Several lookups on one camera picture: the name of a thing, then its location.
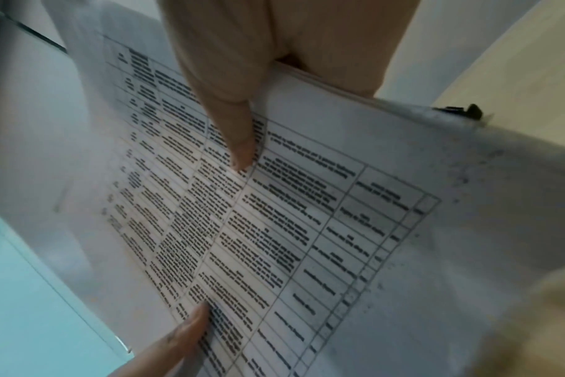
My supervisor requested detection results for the person's left hand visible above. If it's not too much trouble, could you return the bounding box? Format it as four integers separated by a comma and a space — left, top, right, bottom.
107, 302, 213, 377

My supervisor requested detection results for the black mesh paper tray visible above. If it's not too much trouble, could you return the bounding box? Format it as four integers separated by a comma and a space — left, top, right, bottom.
432, 103, 484, 122

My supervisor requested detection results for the stack of printed papers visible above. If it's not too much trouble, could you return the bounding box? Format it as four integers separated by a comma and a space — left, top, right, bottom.
0, 0, 565, 377

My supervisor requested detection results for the window with black frame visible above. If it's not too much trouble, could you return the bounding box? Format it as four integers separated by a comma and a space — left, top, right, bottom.
0, 7, 135, 377

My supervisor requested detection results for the person's right hand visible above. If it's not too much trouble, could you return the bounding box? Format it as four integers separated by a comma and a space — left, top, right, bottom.
156, 0, 421, 173

